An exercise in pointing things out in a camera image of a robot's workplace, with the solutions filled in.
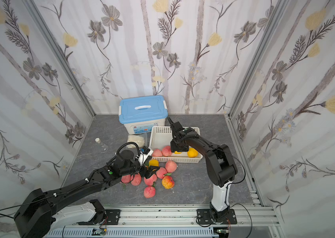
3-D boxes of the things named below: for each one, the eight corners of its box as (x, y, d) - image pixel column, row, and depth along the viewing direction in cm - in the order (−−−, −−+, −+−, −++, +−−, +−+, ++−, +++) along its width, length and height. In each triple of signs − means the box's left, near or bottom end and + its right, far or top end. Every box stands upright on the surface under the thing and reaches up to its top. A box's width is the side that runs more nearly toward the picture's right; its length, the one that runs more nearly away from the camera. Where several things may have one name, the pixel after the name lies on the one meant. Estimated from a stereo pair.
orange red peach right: (168, 192, 84) (167, 189, 79) (160, 183, 87) (160, 179, 83) (175, 185, 87) (176, 182, 82) (168, 177, 90) (168, 173, 85)
